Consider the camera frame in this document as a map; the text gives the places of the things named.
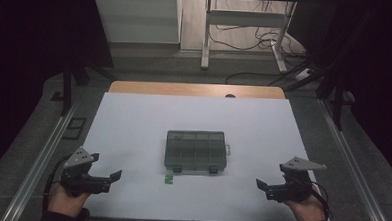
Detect black curtain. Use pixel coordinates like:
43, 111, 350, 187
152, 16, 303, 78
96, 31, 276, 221
0, 0, 117, 188
280, 0, 392, 185

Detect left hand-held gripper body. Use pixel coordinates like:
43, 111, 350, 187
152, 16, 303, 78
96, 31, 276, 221
59, 146, 113, 199

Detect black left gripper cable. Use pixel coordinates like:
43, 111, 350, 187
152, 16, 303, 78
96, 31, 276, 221
41, 153, 74, 216

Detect metal floor rail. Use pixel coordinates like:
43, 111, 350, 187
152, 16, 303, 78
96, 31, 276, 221
0, 101, 79, 221
312, 99, 392, 221

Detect white cabinet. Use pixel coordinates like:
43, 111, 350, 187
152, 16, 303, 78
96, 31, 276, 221
91, 0, 184, 46

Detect smoky clear plastic organizer box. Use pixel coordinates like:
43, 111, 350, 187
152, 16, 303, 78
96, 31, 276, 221
163, 128, 232, 176

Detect white metal desk frame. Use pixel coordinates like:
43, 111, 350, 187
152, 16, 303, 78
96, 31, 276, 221
200, 0, 299, 75

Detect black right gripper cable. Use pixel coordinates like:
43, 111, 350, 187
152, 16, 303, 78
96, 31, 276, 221
308, 189, 334, 221

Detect person's right hand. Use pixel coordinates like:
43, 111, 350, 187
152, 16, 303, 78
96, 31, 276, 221
282, 184, 329, 221

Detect person's left hand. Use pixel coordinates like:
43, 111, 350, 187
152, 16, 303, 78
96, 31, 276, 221
47, 180, 91, 218

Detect white power strip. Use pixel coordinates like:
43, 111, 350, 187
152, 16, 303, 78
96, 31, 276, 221
294, 67, 312, 81

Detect black floor cables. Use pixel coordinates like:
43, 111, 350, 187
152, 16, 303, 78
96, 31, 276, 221
206, 0, 323, 90

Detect black metal stand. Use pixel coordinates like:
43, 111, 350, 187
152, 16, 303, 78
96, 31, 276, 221
284, 53, 358, 132
59, 59, 119, 120

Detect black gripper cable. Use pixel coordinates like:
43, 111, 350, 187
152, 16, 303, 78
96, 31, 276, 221
41, 153, 74, 216
308, 189, 334, 221

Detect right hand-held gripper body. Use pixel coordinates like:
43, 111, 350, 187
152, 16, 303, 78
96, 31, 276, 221
265, 155, 328, 204

